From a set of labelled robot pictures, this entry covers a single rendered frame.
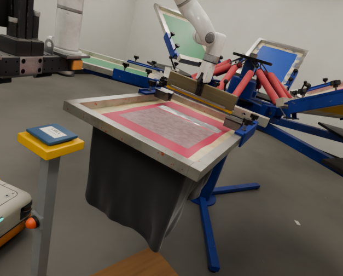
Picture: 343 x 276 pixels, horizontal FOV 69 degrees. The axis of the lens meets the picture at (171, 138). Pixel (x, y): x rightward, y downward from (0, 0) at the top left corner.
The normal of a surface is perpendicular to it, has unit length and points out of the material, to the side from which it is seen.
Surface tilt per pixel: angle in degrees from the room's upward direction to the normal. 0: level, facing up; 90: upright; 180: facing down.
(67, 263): 0
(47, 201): 90
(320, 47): 90
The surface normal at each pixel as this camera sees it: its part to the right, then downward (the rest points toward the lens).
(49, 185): 0.84, 0.40
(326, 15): -0.48, 0.21
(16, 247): 0.27, -0.89
